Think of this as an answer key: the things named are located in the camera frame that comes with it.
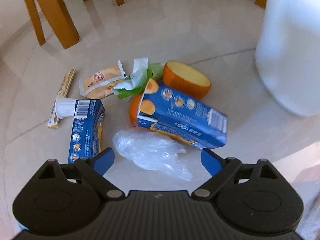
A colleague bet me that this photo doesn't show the blue carton box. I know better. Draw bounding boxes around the blue carton box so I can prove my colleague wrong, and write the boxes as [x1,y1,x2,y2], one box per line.
[68,99,105,164]
[137,79,228,149]

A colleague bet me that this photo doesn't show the clear plastic bag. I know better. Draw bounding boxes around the clear plastic bag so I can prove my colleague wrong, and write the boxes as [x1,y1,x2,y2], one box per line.
[112,128,193,181]

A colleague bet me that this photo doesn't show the long gold white wrapper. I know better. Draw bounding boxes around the long gold white wrapper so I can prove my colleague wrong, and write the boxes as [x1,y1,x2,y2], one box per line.
[47,69,75,128]

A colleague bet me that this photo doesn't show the small white plastic cup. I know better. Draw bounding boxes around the small white plastic cup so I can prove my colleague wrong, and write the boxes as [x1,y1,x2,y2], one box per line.
[54,97,76,119]

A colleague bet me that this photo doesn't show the whole orange fruit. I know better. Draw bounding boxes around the whole orange fruit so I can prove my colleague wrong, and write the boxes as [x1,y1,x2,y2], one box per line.
[129,93,143,127]

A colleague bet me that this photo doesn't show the beige snack packet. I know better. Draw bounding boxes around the beige snack packet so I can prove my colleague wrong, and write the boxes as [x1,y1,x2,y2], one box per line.
[79,61,126,99]

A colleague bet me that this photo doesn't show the orange half cut fruit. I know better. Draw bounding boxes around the orange half cut fruit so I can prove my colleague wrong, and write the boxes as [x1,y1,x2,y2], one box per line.
[163,61,212,100]

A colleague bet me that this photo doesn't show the green white snack wrapper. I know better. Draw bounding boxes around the green white snack wrapper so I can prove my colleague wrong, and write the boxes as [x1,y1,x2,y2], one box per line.
[112,57,164,99]

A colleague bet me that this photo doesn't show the white plastic trash bin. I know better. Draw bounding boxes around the white plastic trash bin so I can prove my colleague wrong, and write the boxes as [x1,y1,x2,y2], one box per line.
[255,0,319,116]

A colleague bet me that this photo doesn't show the wooden dining table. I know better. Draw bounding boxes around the wooden dining table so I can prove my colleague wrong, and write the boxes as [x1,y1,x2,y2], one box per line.
[24,0,125,49]

